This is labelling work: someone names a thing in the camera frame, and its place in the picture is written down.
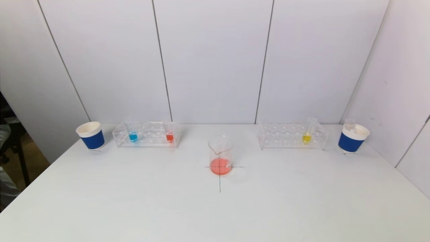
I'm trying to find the clear glass beaker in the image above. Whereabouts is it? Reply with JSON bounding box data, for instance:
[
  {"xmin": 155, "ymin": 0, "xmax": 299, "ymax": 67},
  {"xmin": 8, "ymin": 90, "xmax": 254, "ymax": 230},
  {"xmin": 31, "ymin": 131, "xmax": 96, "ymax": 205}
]
[{"xmin": 208, "ymin": 135, "xmax": 234, "ymax": 176}]

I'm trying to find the clear tube, yellow pigment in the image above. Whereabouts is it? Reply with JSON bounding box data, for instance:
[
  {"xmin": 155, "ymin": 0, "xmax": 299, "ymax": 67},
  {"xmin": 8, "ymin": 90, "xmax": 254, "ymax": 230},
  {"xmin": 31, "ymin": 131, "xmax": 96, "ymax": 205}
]
[{"xmin": 302, "ymin": 117, "xmax": 318, "ymax": 145}]

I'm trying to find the clear tube, red pigment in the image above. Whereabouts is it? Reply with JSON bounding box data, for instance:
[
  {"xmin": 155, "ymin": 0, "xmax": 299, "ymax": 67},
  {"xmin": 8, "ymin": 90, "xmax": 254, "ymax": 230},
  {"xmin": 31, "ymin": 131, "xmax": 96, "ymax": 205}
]
[{"xmin": 165, "ymin": 122, "xmax": 175, "ymax": 144}]

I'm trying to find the clear acrylic tube rack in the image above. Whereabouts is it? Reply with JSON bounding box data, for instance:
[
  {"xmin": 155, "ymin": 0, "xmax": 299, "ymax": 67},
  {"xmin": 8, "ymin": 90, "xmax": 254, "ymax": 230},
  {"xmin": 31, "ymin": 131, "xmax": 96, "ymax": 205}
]
[
  {"xmin": 112, "ymin": 121, "xmax": 181, "ymax": 149},
  {"xmin": 257, "ymin": 122, "xmax": 330, "ymax": 150}
]

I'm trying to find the blue white paper cup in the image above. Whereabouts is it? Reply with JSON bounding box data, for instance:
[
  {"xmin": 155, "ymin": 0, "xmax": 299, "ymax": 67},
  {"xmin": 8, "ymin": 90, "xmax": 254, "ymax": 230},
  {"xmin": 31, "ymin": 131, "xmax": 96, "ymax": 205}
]
[
  {"xmin": 338, "ymin": 123, "xmax": 370, "ymax": 154},
  {"xmin": 76, "ymin": 121, "xmax": 105, "ymax": 151}
]

